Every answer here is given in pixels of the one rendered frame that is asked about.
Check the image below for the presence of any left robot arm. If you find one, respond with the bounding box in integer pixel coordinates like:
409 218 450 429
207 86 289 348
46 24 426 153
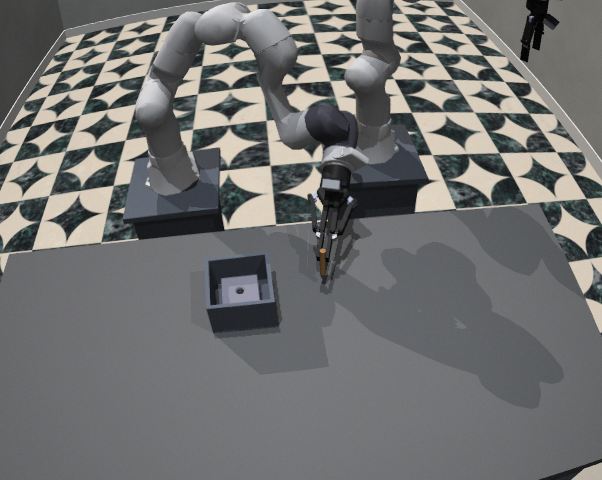
344 0 401 164

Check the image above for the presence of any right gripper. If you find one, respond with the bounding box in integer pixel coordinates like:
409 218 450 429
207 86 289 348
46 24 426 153
307 164 357 262

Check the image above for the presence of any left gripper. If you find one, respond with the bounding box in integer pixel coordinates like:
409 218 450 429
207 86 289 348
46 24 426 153
520 0 549 62

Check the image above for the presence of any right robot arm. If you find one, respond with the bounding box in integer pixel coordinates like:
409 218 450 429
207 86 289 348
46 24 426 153
136 2 369 196

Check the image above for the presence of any tan cylindrical peg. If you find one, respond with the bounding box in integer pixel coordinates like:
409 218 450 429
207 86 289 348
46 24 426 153
320 249 326 275

